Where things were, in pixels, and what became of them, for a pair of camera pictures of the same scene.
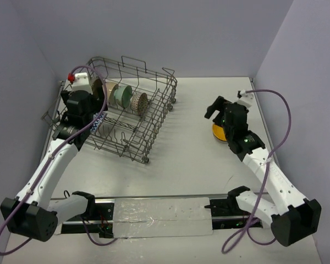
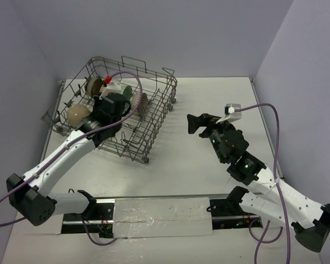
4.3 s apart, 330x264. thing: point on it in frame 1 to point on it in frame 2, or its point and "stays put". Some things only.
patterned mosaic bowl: x=139 y=103 stays put
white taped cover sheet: x=139 y=218 stays put
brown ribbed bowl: x=95 y=86 stays put
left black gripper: x=96 y=89 to x=122 y=99
